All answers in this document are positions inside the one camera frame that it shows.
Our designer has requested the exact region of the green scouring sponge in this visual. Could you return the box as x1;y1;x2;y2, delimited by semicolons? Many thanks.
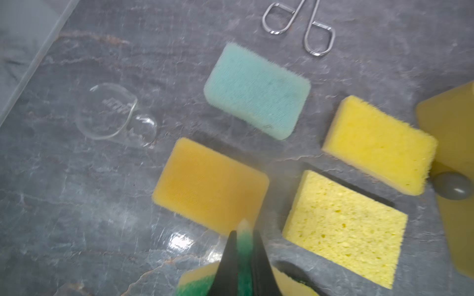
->
175;220;318;296

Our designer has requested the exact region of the yellow bottom drawer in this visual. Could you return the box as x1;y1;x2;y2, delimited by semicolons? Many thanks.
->
416;82;474;278

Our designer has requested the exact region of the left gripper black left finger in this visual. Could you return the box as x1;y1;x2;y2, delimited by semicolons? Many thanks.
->
207;231;239;296

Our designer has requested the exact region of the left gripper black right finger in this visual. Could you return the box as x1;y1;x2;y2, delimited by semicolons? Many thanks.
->
251;229;283;296

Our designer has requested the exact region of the bright yellow foam sponge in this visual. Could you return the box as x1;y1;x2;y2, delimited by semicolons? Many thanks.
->
322;96;438;196

